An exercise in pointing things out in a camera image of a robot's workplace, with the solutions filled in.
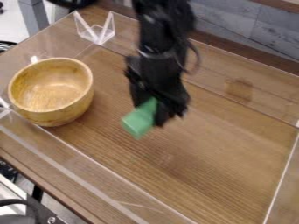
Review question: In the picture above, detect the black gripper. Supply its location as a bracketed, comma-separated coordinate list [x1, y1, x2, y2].
[124, 52, 191, 127]

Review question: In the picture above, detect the green rectangular block stick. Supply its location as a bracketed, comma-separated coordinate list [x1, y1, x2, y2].
[121, 97, 157, 139]

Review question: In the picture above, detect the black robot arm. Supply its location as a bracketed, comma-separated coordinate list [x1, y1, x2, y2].
[125, 0, 196, 127]

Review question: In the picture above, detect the brown wooden bowl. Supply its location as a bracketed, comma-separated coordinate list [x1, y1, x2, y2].
[7, 57, 93, 127]

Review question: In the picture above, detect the black metal clamp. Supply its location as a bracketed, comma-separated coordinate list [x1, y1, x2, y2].
[25, 196, 68, 224]

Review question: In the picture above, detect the clear acrylic corner bracket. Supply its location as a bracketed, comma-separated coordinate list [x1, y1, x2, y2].
[73, 10, 116, 46]

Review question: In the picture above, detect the clear acrylic tray wall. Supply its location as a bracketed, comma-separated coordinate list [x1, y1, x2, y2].
[0, 97, 196, 224]

